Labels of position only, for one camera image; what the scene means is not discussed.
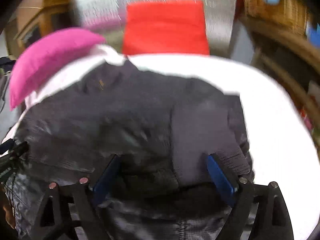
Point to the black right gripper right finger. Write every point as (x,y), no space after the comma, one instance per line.
(272,219)

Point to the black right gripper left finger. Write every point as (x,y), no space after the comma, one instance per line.
(65,208)

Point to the black quilted jacket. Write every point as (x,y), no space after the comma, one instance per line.
(162,127)

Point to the grey hoodie sweatshirt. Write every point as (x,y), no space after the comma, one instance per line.
(8,117)

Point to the magenta pillow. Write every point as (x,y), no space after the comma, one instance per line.
(46,57)

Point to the wooden shelf rack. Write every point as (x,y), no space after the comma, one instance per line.
(292,62)

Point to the red pillow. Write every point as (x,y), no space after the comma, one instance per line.
(172,26)

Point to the wooden cabinet door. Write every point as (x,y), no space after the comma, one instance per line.
(34,19)

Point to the wicker basket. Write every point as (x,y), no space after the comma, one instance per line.
(290,14)

